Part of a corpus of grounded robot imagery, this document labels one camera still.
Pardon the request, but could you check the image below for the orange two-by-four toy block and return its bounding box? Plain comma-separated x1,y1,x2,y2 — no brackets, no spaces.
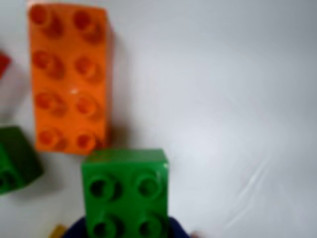
27,3,115,156

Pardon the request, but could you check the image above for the green two-by-two toy block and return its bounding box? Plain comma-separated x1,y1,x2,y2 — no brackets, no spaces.
0,125,45,195

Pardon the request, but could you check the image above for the green two-by-four toy block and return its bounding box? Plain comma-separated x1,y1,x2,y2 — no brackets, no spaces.
80,148,171,238

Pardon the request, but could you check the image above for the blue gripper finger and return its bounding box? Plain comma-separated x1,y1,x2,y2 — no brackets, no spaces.
168,216,192,238
62,216,89,238

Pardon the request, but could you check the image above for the red toy block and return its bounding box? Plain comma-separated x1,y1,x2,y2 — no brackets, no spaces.
0,50,12,80

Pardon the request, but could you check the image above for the yellow flat toy piece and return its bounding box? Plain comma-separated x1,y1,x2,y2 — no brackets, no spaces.
48,224,66,238

